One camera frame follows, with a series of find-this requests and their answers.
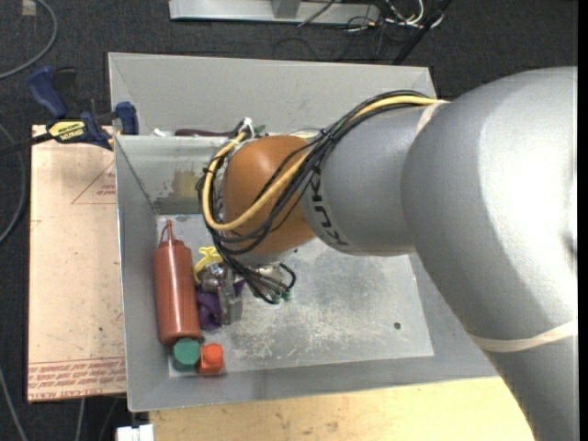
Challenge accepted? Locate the green hexagonal block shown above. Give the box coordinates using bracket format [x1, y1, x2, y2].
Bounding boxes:
[171, 337, 202, 371]

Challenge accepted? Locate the purple toy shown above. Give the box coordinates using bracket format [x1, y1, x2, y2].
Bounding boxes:
[195, 277, 247, 332]

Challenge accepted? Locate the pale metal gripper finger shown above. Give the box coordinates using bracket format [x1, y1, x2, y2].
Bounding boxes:
[200, 262, 229, 292]
[218, 279, 243, 326]

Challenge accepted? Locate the orange block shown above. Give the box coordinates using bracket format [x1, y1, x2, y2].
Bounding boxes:
[197, 343, 226, 377]

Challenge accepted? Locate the yellow plastic ring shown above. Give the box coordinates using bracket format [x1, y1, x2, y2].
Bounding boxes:
[192, 245, 222, 285]

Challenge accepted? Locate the grey metal bin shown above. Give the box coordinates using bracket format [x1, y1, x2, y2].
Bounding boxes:
[107, 51, 498, 413]

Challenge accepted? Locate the red-brown squeeze bottle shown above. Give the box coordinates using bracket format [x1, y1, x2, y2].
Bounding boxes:
[152, 220, 202, 346]

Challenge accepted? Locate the red-brown flat block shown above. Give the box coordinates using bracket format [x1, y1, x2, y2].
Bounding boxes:
[174, 127, 241, 139]

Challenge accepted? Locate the brown cardboard board red print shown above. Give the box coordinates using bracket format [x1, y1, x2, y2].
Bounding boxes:
[27, 124, 128, 403]

